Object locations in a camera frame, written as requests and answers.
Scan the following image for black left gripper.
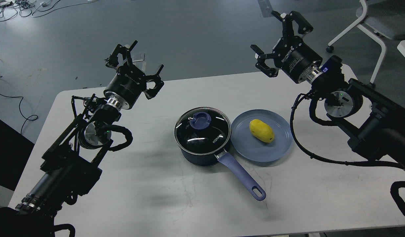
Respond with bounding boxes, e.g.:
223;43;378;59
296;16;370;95
103;41;164;110

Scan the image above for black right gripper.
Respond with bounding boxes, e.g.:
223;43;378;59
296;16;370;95
250;11;323;84

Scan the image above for glass lid blue knob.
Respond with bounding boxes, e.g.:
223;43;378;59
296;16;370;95
174;107;232;156

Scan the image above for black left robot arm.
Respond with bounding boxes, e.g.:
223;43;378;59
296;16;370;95
0;40;164;237

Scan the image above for yellow potato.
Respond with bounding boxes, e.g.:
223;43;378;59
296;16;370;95
249;119;275;144

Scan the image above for white office chair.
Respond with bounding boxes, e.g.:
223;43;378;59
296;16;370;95
326;0;405;85

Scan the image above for blue round plate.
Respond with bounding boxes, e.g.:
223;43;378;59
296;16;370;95
231;109;293;163

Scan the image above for black box at left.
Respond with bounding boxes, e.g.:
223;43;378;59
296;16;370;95
0;120;35;191

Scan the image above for black floor cable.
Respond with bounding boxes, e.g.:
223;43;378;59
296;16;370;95
0;76;39;135

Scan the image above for dark blue saucepan purple handle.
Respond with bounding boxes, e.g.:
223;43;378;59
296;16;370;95
174;107;267;201

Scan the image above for tangled cables power strip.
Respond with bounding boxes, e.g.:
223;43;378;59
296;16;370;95
0;0;98;22

